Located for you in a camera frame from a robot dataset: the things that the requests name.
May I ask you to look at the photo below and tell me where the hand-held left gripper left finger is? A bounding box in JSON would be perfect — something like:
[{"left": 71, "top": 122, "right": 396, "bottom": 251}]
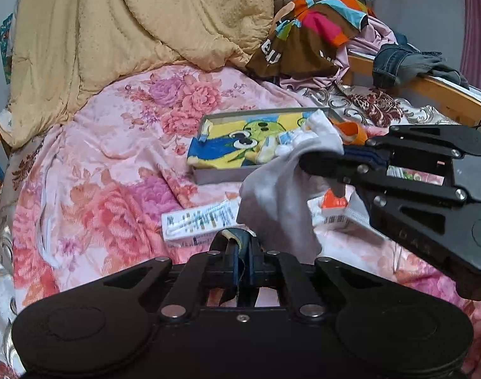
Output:
[{"left": 104, "top": 230, "right": 241, "bottom": 320}]

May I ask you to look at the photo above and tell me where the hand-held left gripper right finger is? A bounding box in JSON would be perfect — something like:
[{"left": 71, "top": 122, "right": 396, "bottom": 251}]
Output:
[{"left": 244, "top": 237, "right": 383, "bottom": 320}]

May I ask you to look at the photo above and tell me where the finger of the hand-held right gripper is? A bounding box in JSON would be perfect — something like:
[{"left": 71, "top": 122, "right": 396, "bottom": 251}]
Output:
[
  {"left": 301, "top": 152, "right": 481, "bottom": 253},
  {"left": 366, "top": 125, "right": 481, "bottom": 159}
]

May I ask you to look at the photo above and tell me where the dark sock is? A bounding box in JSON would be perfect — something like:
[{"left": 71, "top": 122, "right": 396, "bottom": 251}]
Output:
[{"left": 219, "top": 227, "right": 257, "bottom": 304}]

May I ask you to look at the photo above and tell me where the light grey sock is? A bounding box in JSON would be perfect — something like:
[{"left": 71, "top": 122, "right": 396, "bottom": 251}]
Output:
[{"left": 236, "top": 142, "right": 346, "bottom": 257}]

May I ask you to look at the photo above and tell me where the grey cardboard box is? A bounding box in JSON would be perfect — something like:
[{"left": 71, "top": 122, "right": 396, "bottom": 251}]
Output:
[{"left": 193, "top": 106, "right": 344, "bottom": 185}]

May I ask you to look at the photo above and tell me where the orange and white carton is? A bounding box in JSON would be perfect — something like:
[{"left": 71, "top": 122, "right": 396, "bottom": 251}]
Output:
[{"left": 307, "top": 187, "right": 383, "bottom": 232}]

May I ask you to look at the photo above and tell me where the orange cup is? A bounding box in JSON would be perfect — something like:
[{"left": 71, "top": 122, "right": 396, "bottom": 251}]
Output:
[{"left": 335, "top": 122, "right": 369, "bottom": 145}]

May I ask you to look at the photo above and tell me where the wooden bed board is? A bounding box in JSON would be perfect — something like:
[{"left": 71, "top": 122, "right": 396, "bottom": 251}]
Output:
[{"left": 347, "top": 53, "right": 481, "bottom": 127}]

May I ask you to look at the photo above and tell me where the cream brocade bed sheet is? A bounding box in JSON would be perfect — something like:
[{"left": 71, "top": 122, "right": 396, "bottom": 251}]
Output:
[{"left": 0, "top": 83, "right": 462, "bottom": 379}]

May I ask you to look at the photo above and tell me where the white and green carton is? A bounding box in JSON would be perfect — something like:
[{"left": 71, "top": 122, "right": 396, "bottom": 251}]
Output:
[{"left": 161, "top": 199, "right": 241, "bottom": 246}]

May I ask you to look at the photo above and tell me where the dark grey garment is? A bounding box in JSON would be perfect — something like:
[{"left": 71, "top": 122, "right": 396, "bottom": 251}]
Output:
[{"left": 399, "top": 51, "right": 470, "bottom": 89}]

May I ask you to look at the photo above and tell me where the pale pink garment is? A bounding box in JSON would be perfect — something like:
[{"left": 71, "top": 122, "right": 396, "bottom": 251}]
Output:
[{"left": 278, "top": 16, "right": 401, "bottom": 91}]

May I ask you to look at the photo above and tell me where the pink curtain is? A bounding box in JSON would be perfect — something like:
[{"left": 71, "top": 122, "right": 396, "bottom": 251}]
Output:
[{"left": 460, "top": 0, "right": 481, "bottom": 99}]

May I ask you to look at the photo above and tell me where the cartoon print towel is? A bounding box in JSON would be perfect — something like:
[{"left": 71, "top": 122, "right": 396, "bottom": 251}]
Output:
[{"left": 187, "top": 112, "right": 316, "bottom": 168}]

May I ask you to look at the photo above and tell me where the colourful striped brown garment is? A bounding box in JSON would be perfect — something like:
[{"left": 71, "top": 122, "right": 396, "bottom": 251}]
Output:
[{"left": 246, "top": 0, "right": 377, "bottom": 80}]

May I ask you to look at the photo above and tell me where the pink floral bedspread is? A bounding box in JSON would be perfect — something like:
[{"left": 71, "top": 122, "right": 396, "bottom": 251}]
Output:
[{"left": 9, "top": 65, "right": 481, "bottom": 379}]

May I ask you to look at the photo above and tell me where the yellow blanket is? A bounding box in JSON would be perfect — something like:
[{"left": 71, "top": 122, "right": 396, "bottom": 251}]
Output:
[{"left": 0, "top": 0, "right": 277, "bottom": 151}]

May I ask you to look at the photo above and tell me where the teal wall poster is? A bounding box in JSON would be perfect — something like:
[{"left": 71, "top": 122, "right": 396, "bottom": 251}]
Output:
[{"left": 0, "top": 14, "right": 14, "bottom": 83}]

